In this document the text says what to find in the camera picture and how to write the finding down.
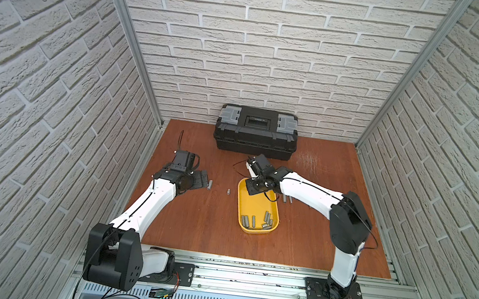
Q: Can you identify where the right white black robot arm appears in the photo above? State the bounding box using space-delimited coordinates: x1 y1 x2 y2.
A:
246 155 372 299

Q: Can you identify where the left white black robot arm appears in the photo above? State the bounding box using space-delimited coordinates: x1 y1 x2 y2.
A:
82 150 208 291

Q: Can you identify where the yellow plastic tray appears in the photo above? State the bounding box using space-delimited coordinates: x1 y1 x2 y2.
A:
237 179 280 234

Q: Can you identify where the black plastic toolbox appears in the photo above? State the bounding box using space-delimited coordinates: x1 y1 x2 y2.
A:
213 104 299 161

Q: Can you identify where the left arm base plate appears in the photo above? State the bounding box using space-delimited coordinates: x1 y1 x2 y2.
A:
139 262 196 287

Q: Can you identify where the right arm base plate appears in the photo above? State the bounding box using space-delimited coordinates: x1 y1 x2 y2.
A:
304 277 363 299

